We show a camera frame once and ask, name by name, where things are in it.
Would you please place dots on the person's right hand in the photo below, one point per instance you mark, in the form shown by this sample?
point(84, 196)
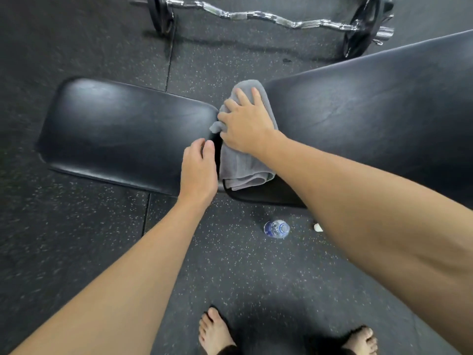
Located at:
point(247, 129)

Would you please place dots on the person's left hand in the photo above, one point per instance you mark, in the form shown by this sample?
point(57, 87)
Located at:
point(197, 173)

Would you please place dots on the grey towel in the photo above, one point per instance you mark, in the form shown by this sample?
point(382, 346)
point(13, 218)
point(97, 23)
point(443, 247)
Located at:
point(244, 173)

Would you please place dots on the black adjustable workout bench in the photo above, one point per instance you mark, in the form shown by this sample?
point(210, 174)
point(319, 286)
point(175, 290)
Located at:
point(111, 136)

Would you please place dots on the person's left forearm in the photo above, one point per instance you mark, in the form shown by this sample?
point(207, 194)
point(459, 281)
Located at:
point(129, 284)

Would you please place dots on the person's right forearm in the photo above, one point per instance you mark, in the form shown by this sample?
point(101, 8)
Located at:
point(369, 218)

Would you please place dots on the person's left foot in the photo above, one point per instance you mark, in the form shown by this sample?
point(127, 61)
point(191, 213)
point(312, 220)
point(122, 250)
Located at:
point(214, 332)

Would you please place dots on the person's foot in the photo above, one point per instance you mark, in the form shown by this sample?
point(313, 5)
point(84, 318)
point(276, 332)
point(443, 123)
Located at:
point(214, 332)
point(362, 341)

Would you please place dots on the person's black trousers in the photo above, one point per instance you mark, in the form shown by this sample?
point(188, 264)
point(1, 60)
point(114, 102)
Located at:
point(226, 351)

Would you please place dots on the person's right foot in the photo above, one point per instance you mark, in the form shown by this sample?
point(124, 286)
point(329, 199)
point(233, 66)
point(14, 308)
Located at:
point(362, 341)

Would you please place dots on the clear water bottle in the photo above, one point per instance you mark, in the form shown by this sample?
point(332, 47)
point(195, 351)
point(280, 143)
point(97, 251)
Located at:
point(277, 229)

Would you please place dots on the chrome curl barbell black plates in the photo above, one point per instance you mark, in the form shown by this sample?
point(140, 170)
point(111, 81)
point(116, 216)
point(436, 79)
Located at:
point(159, 14)

